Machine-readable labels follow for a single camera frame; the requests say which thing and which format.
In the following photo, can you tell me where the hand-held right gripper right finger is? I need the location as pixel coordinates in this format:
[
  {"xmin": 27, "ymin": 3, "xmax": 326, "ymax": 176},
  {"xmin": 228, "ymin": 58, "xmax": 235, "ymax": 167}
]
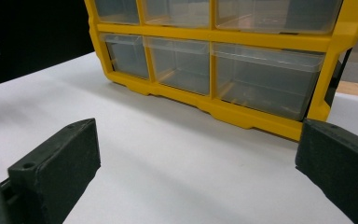
[{"xmin": 295, "ymin": 119, "xmax": 358, "ymax": 224}]

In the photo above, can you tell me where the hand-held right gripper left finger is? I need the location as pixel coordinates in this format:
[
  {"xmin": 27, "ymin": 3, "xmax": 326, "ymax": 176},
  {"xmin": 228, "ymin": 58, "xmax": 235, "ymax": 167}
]
[{"xmin": 7, "ymin": 118, "xmax": 102, "ymax": 224}]

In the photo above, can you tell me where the yellow and black organizer cabinet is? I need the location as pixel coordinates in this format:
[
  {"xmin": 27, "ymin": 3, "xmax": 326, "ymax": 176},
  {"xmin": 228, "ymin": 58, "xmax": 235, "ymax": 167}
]
[{"xmin": 83, "ymin": 0, "xmax": 358, "ymax": 142}]

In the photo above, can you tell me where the set of clear drawers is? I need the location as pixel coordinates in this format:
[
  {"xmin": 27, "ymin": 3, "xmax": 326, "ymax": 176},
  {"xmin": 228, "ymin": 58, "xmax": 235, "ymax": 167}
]
[{"xmin": 93, "ymin": 0, "xmax": 344, "ymax": 121}]

